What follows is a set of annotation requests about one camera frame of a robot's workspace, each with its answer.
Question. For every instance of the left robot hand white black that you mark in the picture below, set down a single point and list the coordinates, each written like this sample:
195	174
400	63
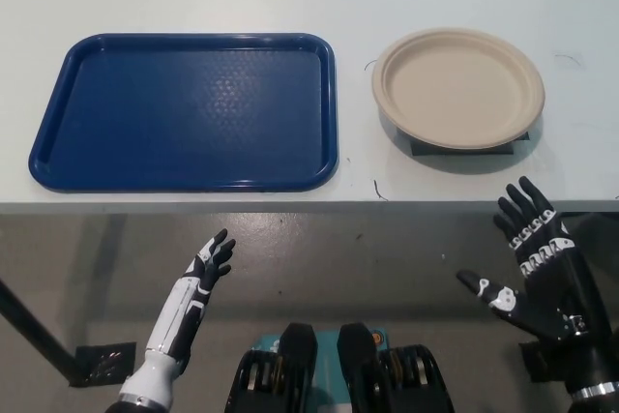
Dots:
193	287

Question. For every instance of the right robot hand black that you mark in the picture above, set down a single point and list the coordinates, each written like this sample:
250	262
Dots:
546	287

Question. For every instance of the beige paper plate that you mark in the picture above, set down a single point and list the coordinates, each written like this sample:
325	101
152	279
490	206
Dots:
459	89

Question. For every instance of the blue plastic tray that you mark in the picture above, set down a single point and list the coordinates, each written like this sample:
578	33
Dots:
184	113

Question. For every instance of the black table leg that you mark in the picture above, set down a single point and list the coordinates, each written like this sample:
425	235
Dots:
34	326

